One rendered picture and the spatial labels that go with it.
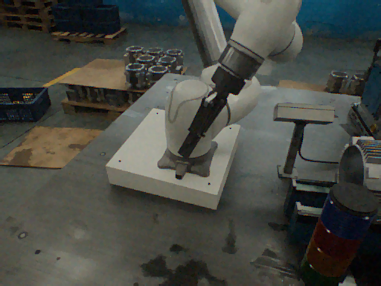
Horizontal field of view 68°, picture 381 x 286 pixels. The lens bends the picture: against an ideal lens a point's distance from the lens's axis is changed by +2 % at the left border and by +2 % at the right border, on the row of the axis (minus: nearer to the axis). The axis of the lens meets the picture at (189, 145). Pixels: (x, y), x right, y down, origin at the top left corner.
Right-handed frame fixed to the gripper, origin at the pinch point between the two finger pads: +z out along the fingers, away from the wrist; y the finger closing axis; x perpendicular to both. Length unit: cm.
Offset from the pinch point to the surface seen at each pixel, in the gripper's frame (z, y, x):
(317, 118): -20.6, 31.5, -21.9
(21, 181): 135, 79, 121
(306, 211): 0.1, 12.9, -33.4
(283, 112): -16.6, 29.1, -12.8
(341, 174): -11.5, 22.6, -35.9
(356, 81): -63, 284, -41
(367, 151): -20.7, 10.1, -34.1
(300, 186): -2.3, 21.0, -29.4
